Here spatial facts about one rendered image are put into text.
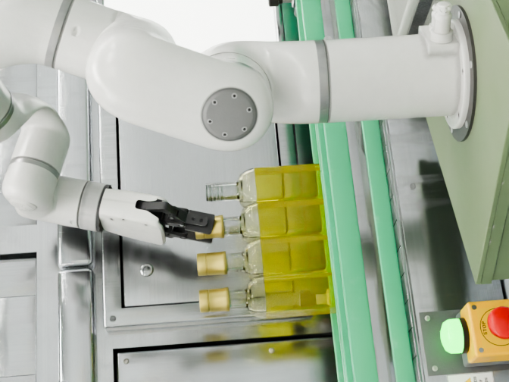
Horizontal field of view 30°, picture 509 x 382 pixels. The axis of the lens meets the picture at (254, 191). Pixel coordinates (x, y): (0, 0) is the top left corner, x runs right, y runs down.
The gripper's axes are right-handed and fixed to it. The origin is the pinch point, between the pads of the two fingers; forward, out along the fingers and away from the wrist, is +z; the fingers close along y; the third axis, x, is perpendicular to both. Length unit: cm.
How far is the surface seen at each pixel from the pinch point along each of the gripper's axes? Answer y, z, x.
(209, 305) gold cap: 1.2, 4.0, -12.1
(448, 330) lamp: 21.0, 35.5, -14.1
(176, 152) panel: -12.7, -8.2, 16.6
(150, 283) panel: -12.5, -7.3, -6.9
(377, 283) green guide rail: 13.5, 26.6, -7.5
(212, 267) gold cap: 1.3, 3.2, -6.3
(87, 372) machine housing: -12.7, -13.7, -23.0
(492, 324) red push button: 25.5, 39.9, -13.6
